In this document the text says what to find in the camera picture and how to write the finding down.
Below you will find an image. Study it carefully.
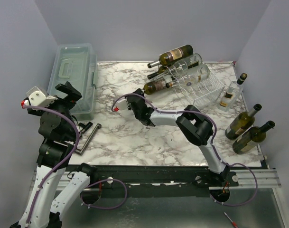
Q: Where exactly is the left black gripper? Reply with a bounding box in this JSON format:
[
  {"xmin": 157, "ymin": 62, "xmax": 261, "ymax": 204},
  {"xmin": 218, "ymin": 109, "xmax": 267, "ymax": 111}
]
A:
[{"xmin": 30, "ymin": 81, "xmax": 82, "ymax": 136}]

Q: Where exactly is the green bottle with cream label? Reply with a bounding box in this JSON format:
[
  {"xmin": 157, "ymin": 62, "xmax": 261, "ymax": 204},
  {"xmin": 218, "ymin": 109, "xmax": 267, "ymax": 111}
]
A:
[{"xmin": 143, "ymin": 76, "xmax": 175, "ymax": 95}]

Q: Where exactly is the tall clear glass bottle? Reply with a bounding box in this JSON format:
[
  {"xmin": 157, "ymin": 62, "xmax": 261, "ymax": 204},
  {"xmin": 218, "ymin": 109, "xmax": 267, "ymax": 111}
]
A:
[{"xmin": 154, "ymin": 53, "xmax": 203, "ymax": 80}]

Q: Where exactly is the clear corked liquor bottle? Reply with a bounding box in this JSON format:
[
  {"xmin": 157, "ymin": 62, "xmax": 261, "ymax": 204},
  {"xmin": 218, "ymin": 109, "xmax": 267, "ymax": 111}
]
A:
[{"xmin": 165, "ymin": 64, "xmax": 210, "ymax": 88}]

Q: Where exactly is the clear bottle black cap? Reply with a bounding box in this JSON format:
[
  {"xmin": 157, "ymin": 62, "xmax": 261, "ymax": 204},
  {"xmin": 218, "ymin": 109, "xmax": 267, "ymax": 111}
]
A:
[{"xmin": 218, "ymin": 73, "xmax": 248, "ymax": 112}]

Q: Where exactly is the green bottle silver foil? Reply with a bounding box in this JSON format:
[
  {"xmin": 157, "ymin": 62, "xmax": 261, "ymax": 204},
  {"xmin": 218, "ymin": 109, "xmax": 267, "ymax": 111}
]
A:
[{"xmin": 225, "ymin": 104, "xmax": 262, "ymax": 140}]

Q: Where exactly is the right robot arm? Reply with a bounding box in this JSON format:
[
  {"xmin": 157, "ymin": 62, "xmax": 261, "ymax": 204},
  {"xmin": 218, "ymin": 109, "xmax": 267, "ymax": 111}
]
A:
[{"xmin": 124, "ymin": 89, "xmax": 230, "ymax": 186}]

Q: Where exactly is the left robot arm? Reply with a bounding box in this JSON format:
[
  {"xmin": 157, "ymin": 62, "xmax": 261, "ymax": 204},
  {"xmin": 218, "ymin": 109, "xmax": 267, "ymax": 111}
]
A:
[{"xmin": 11, "ymin": 82, "xmax": 98, "ymax": 228}]

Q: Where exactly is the wine bottle on rack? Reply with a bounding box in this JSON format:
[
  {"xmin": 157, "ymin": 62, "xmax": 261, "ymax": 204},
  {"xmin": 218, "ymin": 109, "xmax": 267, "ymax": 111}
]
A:
[{"xmin": 147, "ymin": 45, "xmax": 193, "ymax": 68}]

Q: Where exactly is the dark green front bottle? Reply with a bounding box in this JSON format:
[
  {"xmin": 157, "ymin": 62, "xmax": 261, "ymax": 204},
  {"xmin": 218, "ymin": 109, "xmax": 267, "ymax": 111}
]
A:
[{"xmin": 233, "ymin": 121, "xmax": 275, "ymax": 154}]

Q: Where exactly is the clear plastic storage bin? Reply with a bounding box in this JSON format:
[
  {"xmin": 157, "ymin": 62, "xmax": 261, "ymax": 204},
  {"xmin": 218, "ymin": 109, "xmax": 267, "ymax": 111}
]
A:
[{"xmin": 47, "ymin": 43, "xmax": 98, "ymax": 121}]

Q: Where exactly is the small black metal stand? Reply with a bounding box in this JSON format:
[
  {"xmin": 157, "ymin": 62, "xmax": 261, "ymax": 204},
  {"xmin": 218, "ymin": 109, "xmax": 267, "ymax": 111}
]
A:
[{"xmin": 75, "ymin": 122, "xmax": 102, "ymax": 156}]

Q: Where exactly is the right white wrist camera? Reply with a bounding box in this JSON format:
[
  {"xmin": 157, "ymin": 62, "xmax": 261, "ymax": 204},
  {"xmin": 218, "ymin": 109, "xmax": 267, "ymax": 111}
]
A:
[{"xmin": 113, "ymin": 98, "xmax": 129, "ymax": 112}]

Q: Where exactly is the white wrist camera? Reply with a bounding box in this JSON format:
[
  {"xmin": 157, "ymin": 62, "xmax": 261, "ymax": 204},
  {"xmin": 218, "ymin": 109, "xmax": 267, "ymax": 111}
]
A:
[
  {"xmin": 113, "ymin": 98, "xmax": 129, "ymax": 112},
  {"xmin": 21, "ymin": 86, "xmax": 58, "ymax": 108}
]

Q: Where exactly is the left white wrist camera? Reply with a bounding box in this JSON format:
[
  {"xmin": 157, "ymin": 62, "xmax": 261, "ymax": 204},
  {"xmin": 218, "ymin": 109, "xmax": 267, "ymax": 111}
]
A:
[{"xmin": 21, "ymin": 86, "xmax": 58, "ymax": 108}]

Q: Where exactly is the white wire wine rack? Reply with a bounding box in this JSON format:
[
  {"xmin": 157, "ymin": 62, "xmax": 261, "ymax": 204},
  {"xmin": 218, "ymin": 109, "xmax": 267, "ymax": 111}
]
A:
[{"xmin": 156, "ymin": 53, "xmax": 227, "ymax": 112}]

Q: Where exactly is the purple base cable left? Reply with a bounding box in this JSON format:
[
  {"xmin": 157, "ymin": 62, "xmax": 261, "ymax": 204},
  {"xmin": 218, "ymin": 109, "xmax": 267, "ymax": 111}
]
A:
[{"xmin": 80, "ymin": 178, "xmax": 128, "ymax": 210}]

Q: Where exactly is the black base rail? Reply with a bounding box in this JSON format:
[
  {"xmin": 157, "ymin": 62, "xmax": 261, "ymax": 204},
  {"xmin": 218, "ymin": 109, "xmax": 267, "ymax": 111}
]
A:
[{"xmin": 96, "ymin": 165, "xmax": 239, "ymax": 199}]

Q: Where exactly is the red handled screwdriver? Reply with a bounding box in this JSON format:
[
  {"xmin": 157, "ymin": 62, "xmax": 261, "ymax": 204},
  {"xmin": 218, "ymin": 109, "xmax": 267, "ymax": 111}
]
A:
[{"xmin": 224, "ymin": 212, "xmax": 238, "ymax": 228}]

